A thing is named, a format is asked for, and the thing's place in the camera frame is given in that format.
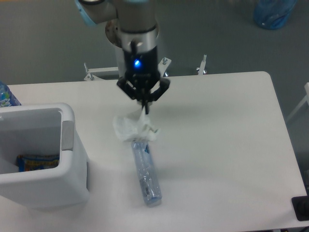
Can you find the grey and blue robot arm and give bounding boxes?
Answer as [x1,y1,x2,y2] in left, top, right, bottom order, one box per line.
[75,0,170,114]

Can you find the white tissue paper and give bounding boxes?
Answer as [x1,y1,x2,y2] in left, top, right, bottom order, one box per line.
[112,108,160,142]

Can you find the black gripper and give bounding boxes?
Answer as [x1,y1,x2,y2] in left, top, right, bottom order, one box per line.
[117,47,170,114]

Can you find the black device at table corner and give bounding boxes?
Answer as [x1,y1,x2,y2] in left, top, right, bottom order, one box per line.
[292,196,309,221]

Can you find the clear plastic bottle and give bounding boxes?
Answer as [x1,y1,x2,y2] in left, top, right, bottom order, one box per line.
[131,140,162,207]

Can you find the blue labelled bottle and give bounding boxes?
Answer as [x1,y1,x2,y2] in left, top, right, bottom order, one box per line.
[0,82,21,107]

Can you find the blue snack wrapper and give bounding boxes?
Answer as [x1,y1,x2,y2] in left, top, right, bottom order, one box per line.
[16,154,60,172]

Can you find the white frame at right edge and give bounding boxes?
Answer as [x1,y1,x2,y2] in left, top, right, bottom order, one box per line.
[286,82,309,123]

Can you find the blue plastic bag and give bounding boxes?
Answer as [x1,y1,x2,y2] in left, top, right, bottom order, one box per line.
[253,0,297,30]

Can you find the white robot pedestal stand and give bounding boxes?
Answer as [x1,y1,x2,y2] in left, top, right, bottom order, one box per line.
[84,19,207,81]

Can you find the white plastic trash can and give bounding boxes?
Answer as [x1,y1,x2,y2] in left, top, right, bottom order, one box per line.
[0,103,89,208]

